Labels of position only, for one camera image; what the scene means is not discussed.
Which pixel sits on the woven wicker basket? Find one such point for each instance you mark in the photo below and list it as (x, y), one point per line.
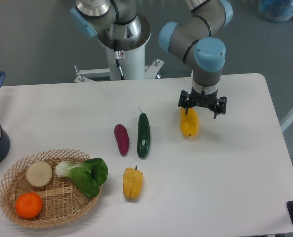
(63, 201)

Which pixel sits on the blue plastic bag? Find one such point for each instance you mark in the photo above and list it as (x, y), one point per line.
(276, 10)

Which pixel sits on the green cucumber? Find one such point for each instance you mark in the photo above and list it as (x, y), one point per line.
(144, 136)

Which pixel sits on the yellow mango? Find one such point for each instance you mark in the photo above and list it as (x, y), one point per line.
(189, 123)

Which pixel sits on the yellow bell pepper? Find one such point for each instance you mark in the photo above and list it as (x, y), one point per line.
(132, 183)

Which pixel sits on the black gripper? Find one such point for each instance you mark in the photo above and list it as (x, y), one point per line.
(203, 98)

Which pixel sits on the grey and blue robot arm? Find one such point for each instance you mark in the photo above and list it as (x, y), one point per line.
(192, 42)

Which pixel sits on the orange tangerine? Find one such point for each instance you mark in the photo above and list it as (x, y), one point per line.
(28, 205)

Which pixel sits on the purple sweet potato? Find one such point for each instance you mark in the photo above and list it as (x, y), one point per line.
(122, 138)

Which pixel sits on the green bok choy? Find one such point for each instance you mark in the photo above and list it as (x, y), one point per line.
(88, 176)

